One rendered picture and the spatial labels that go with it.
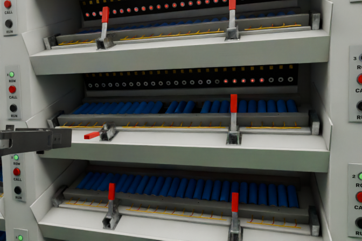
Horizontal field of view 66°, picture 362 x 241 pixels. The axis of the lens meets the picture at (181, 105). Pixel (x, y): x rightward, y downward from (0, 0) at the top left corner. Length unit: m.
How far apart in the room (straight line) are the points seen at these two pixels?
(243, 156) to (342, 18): 0.28
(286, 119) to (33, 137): 0.43
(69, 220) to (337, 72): 0.63
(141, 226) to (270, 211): 0.27
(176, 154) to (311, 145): 0.24
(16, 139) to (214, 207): 0.41
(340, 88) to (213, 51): 0.22
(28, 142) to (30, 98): 0.35
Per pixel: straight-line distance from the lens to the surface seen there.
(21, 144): 0.37
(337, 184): 0.55
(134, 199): 0.68
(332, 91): 0.52
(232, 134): 0.55
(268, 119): 0.58
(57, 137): 0.45
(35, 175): 0.74
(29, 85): 0.71
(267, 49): 0.52
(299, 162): 0.54
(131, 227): 0.66
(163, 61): 0.56
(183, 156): 0.56
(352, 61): 0.53
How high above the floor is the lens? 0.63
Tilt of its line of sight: 3 degrees down
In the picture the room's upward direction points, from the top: 1 degrees counter-clockwise
